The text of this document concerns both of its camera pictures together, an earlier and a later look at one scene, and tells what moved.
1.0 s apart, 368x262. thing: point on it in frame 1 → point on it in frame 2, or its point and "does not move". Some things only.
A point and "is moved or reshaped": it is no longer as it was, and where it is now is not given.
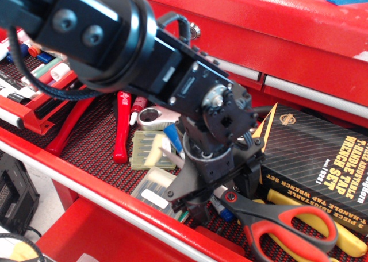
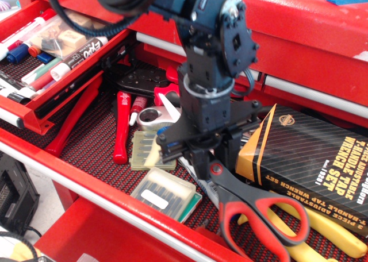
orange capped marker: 34,50 does not move
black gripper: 211,166 → 207,115
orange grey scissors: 264,225 is moved or reshaped
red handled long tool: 123,108 does not move
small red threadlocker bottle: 139,103 does not move
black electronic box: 19,199 does not move
